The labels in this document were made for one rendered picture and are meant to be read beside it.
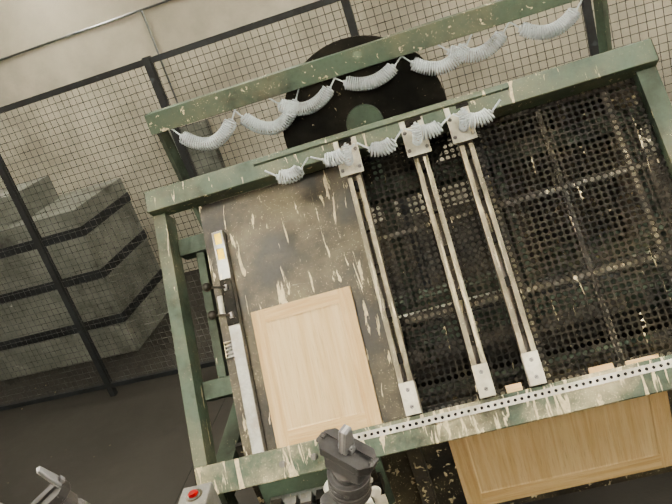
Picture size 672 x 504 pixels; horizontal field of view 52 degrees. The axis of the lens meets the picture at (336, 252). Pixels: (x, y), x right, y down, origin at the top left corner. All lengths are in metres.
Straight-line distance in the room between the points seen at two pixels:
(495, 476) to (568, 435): 0.36
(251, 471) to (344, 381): 0.51
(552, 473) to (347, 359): 1.03
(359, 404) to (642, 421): 1.17
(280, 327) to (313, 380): 0.26
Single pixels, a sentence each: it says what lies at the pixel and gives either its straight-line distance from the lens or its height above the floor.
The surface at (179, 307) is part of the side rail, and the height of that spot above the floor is 1.45.
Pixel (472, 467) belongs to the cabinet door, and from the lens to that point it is 3.12.
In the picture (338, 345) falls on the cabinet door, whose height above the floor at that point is 1.17.
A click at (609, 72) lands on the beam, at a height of 1.84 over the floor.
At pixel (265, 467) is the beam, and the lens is 2.85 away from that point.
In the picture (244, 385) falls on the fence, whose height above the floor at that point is 1.13.
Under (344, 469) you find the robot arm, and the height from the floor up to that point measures 1.63.
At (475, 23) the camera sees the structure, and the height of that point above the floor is 2.14.
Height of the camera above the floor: 2.44
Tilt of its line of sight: 20 degrees down
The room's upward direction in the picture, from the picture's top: 19 degrees counter-clockwise
